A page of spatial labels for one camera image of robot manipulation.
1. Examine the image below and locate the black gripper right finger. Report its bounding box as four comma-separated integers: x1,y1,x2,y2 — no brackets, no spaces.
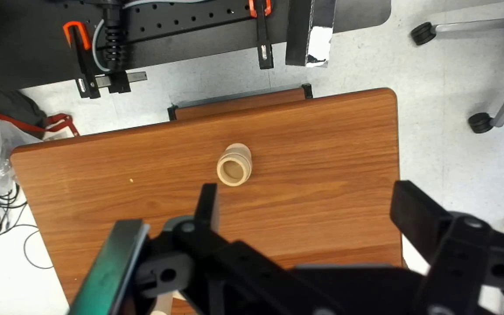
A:
388,178,504,315

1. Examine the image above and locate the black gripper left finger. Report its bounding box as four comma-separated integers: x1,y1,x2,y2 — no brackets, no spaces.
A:
171,181,346,315

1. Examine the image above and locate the small wooden bowl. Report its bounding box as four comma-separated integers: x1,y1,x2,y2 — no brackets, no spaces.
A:
213,155,253,188

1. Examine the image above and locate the black pegboard robot base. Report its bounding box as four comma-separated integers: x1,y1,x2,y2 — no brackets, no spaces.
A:
0,0,392,92

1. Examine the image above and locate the beige wooden egg cup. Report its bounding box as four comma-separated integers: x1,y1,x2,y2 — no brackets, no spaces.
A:
218,141,255,181

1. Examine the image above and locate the silver metal bar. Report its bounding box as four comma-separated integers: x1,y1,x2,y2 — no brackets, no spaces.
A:
94,69,148,90

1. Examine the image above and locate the black orange bar clamp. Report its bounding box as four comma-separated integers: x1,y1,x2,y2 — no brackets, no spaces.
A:
245,0,276,71
59,19,103,101

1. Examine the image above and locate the black corrugated hose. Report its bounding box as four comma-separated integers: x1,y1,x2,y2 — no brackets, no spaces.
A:
99,0,133,94

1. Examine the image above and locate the grey cable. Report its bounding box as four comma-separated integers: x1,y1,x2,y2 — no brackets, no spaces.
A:
89,15,115,76

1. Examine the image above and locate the black post with shiny face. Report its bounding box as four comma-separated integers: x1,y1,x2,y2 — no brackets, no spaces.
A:
283,0,337,69

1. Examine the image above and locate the dark backpack with red straps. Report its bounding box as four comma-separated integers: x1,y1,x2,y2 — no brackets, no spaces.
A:
0,62,82,141

